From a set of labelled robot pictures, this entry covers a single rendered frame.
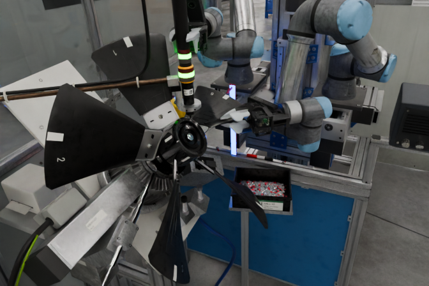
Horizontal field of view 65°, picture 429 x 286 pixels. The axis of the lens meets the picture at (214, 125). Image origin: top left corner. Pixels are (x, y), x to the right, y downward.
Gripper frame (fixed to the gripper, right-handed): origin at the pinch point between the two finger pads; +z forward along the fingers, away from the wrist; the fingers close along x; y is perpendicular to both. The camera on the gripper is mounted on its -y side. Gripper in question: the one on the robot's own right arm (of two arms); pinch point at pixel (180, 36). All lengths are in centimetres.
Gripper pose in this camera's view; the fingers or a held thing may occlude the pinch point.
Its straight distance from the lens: 90.4
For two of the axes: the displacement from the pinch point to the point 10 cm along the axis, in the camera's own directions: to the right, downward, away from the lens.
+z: -2.4, 4.8, -8.5
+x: -9.7, -0.8, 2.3
